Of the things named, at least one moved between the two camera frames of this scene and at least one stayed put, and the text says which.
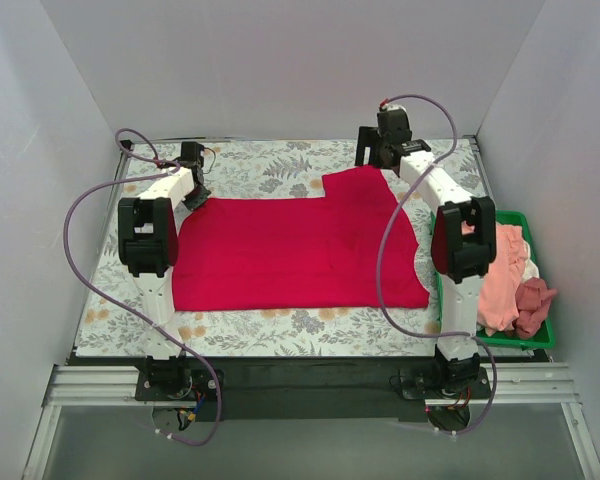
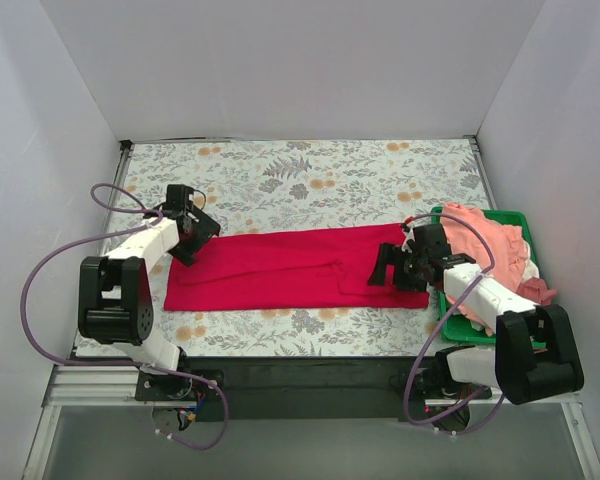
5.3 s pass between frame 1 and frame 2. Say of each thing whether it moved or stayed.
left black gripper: moved
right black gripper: moved
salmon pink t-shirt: stayed
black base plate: stayed
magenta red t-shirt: moved
